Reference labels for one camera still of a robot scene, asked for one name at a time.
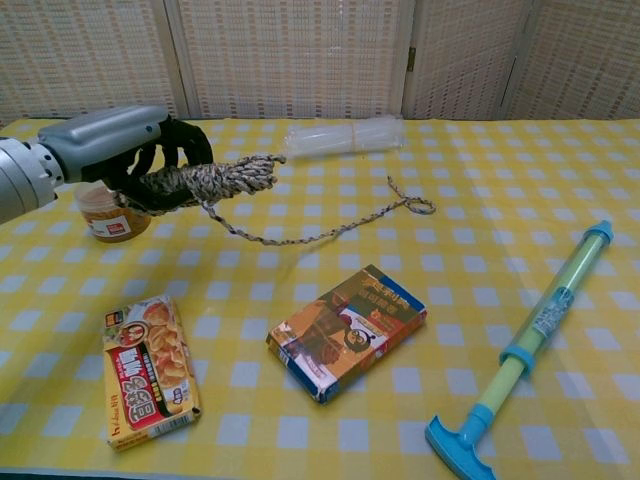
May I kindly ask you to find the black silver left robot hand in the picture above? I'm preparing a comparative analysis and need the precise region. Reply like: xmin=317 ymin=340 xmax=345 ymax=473
xmin=37 ymin=104 xmax=216 ymax=217

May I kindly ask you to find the speckled braided rope bundle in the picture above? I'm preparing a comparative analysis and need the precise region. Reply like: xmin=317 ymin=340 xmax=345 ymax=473
xmin=117 ymin=153 xmax=437 ymax=247

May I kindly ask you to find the clear orange snack jar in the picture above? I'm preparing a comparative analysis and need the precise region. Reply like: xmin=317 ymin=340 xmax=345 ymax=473
xmin=74 ymin=185 xmax=151 ymax=245

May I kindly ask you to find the woven bamboo folding screen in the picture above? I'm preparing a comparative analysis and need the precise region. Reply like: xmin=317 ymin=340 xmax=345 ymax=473
xmin=0 ymin=0 xmax=640 ymax=129

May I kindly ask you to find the yellow orange curry box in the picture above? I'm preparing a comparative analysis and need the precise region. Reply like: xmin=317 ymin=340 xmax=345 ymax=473
xmin=103 ymin=294 xmax=202 ymax=452

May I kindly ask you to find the orange blue card box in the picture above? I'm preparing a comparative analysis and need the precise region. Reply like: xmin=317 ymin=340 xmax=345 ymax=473
xmin=265 ymin=264 xmax=429 ymax=404

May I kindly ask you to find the yellow white checkered tablecloth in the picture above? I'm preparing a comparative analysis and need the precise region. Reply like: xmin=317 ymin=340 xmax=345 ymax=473
xmin=0 ymin=118 xmax=640 ymax=480

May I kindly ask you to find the blue green toy water pump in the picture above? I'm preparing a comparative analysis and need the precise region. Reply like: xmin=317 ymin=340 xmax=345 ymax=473
xmin=424 ymin=219 xmax=615 ymax=480

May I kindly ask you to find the white cable tie bundle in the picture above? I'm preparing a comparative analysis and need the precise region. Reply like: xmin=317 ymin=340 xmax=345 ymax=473
xmin=284 ymin=118 xmax=406 ymax=160

